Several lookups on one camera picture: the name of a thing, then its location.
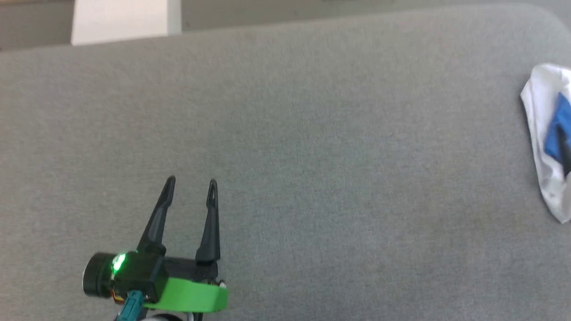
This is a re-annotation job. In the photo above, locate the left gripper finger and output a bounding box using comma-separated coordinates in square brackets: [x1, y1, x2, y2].
[195, 179, 220, 263]
[136, 176, 176, 255]

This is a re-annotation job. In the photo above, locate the blue and white shirt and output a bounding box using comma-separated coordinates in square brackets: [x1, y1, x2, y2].
[520, 63, 571, 224]

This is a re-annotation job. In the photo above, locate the white rectangular box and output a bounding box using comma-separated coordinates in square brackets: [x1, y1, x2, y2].
[70, 0, 182, 47]

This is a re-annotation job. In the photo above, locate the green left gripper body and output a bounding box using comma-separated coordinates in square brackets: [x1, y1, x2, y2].
[83, 252, 229, 313]

